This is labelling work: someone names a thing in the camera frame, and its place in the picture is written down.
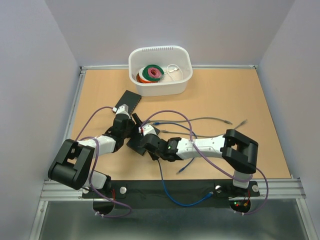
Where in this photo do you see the black network switch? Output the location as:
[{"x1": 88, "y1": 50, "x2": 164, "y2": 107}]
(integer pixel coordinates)
[
  {"x1": 126, "y1": 124, "x2": 146, "y2": 156},
  {"x1": 114, "y1": 90, "x2": 142, "y2": 115}
]

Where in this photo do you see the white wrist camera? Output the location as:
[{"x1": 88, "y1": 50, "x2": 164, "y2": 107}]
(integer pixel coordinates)
[
  {"x1": 138, "y1": 124, "x2": 157, "y2": 137},
  {"x1": 112, "y1": 104, "x2": 131, "y2": 119}
]

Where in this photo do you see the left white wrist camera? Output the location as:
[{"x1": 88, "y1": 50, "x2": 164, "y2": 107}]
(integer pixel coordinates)
[{"x1": 112, "y1": 104, "x2": 131, "y2": 119}]

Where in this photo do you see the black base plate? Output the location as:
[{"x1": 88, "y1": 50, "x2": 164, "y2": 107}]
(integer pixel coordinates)
[{"x1": 97, "y1": 179, "x2": 260, "y2": 210}]

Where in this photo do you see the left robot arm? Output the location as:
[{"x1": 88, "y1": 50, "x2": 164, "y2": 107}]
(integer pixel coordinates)
[{"x1": 47, "y1": 113, "x2": 142, "y2": 190}]

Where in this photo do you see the white plastic bin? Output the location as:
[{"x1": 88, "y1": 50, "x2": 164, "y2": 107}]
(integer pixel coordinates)
[{"x1": 128, "y1": 45, "x2": 193, "y2": 97}]

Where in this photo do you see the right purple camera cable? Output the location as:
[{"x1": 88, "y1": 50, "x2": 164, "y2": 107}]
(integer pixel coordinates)
[{"x1": 141, "y1": 109, "x2": 270, "y2": 216}]

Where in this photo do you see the orange coiled cable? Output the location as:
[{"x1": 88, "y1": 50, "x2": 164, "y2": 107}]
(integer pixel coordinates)
[{"x1": 136, "y1": 72, "x2": 161, "y2": 85}]

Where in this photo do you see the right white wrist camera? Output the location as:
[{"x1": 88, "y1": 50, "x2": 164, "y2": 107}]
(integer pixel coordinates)
[{"x1": 138, "y1": 124, "x2": 157, "y2": 137}]

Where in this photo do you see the aluminium table frame rail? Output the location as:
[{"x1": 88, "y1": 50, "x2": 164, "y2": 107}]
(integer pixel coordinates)
[{"x1": 48, "y1": 69, "x2": 305, "y2": 208}]

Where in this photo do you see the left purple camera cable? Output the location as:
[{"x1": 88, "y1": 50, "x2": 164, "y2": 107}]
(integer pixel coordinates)
[{"x1": 74, "y1": 106, "x2": 133, "y2": 218}]

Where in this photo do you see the white usb cable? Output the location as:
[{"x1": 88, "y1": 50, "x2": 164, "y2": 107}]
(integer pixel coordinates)
[{"x1": 162, "y1": 64, "x2": 185, "y2": 83}]

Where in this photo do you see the pink coiled cable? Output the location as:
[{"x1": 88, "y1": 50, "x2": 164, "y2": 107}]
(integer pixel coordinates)
[{"x1": 148, "y1": 67, "x2": 162, "y2": 79}]

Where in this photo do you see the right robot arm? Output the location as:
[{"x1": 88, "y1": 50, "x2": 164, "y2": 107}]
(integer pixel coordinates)
[{"x1": 140, "y1": 129, "x2": 259, "y2": 195}]

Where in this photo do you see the dark blue ethernet cable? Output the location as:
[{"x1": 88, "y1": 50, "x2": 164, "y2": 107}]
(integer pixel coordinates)
[{"x1": 151, "y1": 121, "x2": 198, "y2": 175}]

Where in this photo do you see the purple camera cable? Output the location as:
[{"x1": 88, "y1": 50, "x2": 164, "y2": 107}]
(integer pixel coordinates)
[
  {"x1": 141, "y1": 109, "x2": 270, "y2": 216},
  {"x1": 74, "y1": 106, "x2": 133, "y2": 218}
]

